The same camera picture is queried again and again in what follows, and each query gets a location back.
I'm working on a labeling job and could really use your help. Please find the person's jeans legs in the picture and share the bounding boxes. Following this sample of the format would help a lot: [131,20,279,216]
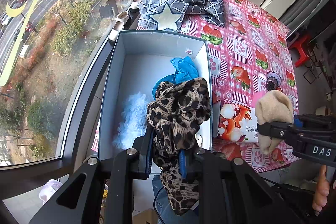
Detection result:
[152,176,199,224]

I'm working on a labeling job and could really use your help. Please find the grey open storage box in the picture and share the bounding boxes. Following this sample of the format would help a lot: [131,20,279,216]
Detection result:
[98,29,214,175]

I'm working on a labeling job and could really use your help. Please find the leopard print cloth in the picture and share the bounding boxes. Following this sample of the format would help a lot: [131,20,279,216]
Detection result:
[146,77,211,215]

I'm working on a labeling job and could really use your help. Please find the strawberry paw print tablecloth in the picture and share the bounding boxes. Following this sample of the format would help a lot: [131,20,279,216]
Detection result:
[90,0,301,175]

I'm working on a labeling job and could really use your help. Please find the dark plaid star garment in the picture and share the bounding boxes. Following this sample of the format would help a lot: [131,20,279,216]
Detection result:
[138,0,225,32]

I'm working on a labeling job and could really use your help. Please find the light blue fluffy scrunchie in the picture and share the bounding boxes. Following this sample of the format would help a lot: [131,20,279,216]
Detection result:
[113,93,150,150]

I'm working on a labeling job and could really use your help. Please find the pink foam sponge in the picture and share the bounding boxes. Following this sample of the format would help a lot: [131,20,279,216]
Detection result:
[251,90,266,108]

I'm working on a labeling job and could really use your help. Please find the red plastic stool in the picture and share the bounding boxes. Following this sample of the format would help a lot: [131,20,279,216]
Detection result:
[289,33,311,68]

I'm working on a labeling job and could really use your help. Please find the squirrel print tissue pack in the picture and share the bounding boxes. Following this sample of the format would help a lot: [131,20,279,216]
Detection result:
[217,102,259,143]

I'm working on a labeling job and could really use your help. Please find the person's right hand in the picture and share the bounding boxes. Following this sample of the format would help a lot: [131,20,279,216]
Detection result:
[312,165,330,214]

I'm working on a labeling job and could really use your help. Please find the beige sock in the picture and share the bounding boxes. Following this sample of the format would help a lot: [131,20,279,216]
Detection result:
[255,90,294,155]

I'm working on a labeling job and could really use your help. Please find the blue nonwoven cloth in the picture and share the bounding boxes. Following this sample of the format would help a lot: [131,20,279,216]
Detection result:
[152,56,199,99]

